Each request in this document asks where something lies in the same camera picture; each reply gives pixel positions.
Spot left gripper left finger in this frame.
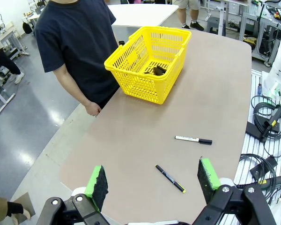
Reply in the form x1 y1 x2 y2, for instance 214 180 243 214
36 165 113 225

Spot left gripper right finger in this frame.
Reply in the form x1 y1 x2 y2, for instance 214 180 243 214
192 157 278 225

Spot person's right forearm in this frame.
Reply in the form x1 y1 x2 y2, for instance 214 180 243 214
52 64 94 110

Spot person in khaki coat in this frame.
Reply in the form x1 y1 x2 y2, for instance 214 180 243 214
0 194 31 223

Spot yellow plastic shopping basket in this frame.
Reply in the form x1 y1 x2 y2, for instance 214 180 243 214
104 26 192 105

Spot person in navy t-shirt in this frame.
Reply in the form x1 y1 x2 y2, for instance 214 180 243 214
34 0 120 111

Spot person in black trousers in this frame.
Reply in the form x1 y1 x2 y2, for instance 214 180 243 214
0 22 25 84

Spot person in shorts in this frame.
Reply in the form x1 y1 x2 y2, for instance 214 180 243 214
177 0 205 31

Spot person's right hand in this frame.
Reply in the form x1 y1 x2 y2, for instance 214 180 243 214
83 101 102 117

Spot black highlighter pen yellow tip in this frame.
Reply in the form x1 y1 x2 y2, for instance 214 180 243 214
155 164 186 194

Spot white marker black cap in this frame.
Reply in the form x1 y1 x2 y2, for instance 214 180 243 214
174 135 213 146

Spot black power brick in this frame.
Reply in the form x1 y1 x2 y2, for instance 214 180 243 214
245 121 265 139

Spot brown cardboard piece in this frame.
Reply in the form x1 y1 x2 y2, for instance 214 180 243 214
7 191 36 219

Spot black plug with yellow label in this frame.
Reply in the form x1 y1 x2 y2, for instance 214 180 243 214
261 104 281 144

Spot grey framed desk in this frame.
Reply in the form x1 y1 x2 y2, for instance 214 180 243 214
0 25 30 114

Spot grey stool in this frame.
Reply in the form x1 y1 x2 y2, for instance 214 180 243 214
205 16 227 36

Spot large white table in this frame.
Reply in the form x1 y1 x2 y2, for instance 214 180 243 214
106 4 180 28

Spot black cables and adapters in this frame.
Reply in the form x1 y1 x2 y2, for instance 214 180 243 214
233 69 281 225

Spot black bracket plate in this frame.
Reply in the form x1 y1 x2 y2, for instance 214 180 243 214
249 156 278 181

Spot black handle device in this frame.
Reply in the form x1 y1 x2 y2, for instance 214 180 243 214
257 175 281 191

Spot aluminium frame workstation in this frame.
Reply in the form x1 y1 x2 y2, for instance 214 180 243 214
238 0 281 67

